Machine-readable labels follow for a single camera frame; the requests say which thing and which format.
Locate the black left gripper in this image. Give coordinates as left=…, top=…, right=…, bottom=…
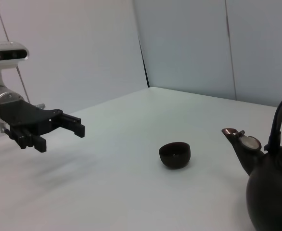
left=0, top=100, right=86, bottom=153

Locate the dark brown teacup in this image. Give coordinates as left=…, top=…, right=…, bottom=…
left=158, top=141, right=192, bottom=170

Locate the black teapot with hoop handle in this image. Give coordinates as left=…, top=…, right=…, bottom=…
left=221, top=90, right=282, bottom=231

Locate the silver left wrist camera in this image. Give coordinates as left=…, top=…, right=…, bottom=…
left=0, top=41, right=30, bottom=72

